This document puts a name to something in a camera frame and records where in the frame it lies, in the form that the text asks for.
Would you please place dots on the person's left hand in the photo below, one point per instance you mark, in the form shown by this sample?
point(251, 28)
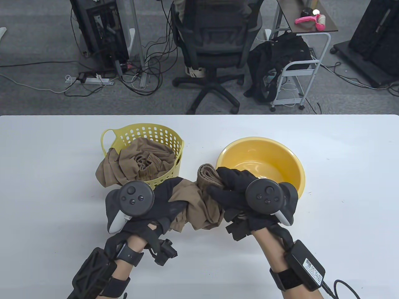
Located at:
point(168, 211)

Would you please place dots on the person's right hand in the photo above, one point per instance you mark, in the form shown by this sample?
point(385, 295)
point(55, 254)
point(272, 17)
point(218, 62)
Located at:
point(233, 193)

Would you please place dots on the tan shorts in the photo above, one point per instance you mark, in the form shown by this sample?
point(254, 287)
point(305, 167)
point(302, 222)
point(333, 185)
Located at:
point(199, 211)
point(131, 162)

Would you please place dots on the person's left forearm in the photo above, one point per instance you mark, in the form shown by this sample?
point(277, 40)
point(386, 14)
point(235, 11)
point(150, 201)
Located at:
point(134, 241)

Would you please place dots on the black forearm brace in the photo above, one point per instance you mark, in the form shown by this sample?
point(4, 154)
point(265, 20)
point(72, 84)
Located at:
point(90, 274)

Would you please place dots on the person's right forearm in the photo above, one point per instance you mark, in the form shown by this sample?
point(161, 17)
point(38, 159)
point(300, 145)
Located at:
point(268, 249)

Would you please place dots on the grey handheld controller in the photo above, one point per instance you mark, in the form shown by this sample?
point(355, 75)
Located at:
point(137, 196)
point(265, 194)

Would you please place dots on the yellow plastic basin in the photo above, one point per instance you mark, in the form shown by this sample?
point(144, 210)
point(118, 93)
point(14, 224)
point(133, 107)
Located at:
point(258, 149)

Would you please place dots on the black wrist band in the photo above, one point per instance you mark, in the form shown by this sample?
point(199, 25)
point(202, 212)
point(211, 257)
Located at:
point(129, 255)

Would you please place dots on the black braided controller tether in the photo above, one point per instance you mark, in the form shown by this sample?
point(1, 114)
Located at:
point(285, 238)

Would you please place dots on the yellow perforated plastic basket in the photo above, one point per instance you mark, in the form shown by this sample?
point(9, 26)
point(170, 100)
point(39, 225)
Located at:
point(114, 138)

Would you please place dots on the black battery box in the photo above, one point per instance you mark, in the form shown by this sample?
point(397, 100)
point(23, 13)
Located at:
point(305, 264)

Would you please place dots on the beige bag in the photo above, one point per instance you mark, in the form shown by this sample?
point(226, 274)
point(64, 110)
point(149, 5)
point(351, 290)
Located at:
point(195, 72)

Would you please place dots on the black office chair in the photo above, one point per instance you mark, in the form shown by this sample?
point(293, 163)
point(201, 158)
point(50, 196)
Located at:
point(215, 46)

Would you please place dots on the black backpack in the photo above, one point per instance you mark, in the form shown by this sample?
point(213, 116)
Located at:
point(280, 53)

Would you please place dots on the white power strip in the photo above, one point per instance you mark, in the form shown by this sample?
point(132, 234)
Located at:
point(93, 80)

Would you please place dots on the grey metal desk leg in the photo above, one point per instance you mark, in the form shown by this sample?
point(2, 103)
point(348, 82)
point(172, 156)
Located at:
point(138, 46)

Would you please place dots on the white cart with brown top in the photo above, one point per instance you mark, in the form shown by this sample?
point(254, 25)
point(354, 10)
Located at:
point(291, 14)

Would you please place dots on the pink handheld tool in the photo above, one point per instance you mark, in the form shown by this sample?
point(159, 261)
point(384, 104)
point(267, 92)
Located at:
point(307, 19)

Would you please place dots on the black computer tower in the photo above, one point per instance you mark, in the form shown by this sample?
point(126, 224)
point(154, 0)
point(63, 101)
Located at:
point(103, 31)

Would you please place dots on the small black device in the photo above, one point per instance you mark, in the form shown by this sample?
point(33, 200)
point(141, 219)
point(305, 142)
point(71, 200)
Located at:
point(307, 12)

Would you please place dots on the black wheeled cabinet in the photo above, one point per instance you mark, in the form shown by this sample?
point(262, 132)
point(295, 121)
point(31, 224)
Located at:
point(374, 31)

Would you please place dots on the white desk foot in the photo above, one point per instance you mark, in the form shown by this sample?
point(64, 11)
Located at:
point(2, 32)

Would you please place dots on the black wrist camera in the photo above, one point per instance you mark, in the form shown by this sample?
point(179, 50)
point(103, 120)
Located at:
point(165, 253)
point(237, 230)

